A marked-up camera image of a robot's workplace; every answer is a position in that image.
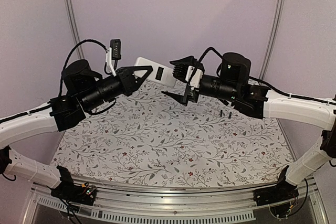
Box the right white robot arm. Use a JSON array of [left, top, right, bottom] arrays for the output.
[[166, 52, 335, 201]]

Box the floral patterned table mat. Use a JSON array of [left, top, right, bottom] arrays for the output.
[[52, 81, 293, 187]]

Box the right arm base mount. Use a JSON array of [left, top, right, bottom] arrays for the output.
[[253, 165, 299, 219]]

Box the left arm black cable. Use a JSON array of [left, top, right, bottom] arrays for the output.
[[59, 39, 110, 99]]

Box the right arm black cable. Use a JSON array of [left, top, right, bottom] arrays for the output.
[[196, 47, 224, 63]]

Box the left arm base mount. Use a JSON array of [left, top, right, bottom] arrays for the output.
[[50, 166, 97, 206]]

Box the aluminium frame post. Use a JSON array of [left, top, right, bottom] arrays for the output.
[[259, 0, 285, 80], [64, 0, 80, 44]]

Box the white remote control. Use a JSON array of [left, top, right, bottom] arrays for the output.
[[134, 57, 176, 88]]

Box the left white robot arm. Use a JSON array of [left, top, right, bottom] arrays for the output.
[[1, 59, 153, 200]]

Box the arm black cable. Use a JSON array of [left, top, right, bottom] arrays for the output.
[[196, 47, 224, 63], [59, 39, 110, 99]]

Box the front aluminium rail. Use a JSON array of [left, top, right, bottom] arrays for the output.
[[23, 176, 332, 223]]

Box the right aluminium frame post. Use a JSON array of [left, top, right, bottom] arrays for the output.
[[259, 0, 285, 80]]

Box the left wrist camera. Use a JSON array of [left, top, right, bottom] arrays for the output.
[[104, 39, 121, 76]]

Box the left aluminium frame post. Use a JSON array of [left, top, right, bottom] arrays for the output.
[[64, 0, 80, 44]]

